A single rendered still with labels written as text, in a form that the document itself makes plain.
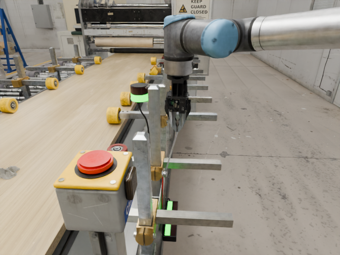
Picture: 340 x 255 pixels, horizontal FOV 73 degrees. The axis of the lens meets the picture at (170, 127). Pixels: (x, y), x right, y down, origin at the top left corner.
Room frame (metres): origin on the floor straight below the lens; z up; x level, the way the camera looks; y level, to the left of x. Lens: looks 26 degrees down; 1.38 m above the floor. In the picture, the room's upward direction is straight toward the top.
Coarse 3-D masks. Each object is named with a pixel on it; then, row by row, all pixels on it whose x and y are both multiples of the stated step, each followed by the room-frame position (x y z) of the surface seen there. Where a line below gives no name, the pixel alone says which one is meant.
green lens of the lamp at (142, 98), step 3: (132, 96) 0.71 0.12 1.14; (135, 96) 0.71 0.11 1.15; (138, 96) 0.70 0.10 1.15; (141, 96) 0.71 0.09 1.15; (144, 96) 0.71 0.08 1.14; (147, 96) 0.72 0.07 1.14; (132, 99) 0.71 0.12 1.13; (135, 99) 0.71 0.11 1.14; (138, 99) 0.70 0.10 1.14; (141, 99) 0.71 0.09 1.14; (144, 99) 0.71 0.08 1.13; (147, 99) 0.72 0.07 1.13
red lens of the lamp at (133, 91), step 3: (147, 84) 0.74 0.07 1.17; (132, 87) 0.71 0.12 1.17; (144, 87) 0.71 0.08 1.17; (147, 87) 0.72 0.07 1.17; (132, 90) 0.71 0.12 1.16; (135, 90) 0.71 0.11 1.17; (138, 90) 0.70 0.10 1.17; (141, 90) 0.71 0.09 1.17; (144, 90) 0.71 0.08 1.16; (147, 90) 0.72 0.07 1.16; (132, 93) 0.71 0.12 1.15; (135, 93) 0.71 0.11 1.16; (138, 93) 0.70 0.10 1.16; (141, 93) 0.71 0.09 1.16; (144, 93) 0.71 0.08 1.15
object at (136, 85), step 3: (132, 84) 0.74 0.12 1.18; (135, 84) 0.74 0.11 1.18; (138, 84) 0.74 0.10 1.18; (141, 84) 0.74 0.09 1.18; (144, 84) 0.74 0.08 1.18; (135, 87) 0.71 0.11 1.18; (138, 87) 0.71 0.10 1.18; (141, 87) 0.71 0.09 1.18; (147, 93) 0.73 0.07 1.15; (138, 102) 0.73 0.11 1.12; (147, 102) 0.72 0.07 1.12; (138, 105) 0.73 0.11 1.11; (147, 105) 0.72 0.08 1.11; (141, 111) 0.73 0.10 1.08; (144, 117) 0.73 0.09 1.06; (147, 123) 0.73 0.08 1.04; (147, 126) 0.73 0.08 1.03
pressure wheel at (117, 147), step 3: (114, 144) 0.81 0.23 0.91; (117, 144) 0.81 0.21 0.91; (120, 144) 0.81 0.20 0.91; (123, 144) 0.81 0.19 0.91; (108, 147) 0.79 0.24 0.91; (111, 147) 0.79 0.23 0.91; (114, 147) 0.79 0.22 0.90; (117, 147) 0.78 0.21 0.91; (120, 147) 0.79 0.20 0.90; (123, 147) 0.79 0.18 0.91; (126, 147) 0.79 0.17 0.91; (108, 150) 0.76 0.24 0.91; (111, 150) 0.76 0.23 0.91; (114, 150) 0.77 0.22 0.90; (117, 150) 0.77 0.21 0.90; (120, 150) 0.76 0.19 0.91; (123, 150) 0.76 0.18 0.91; (126, 150) 0.77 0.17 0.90
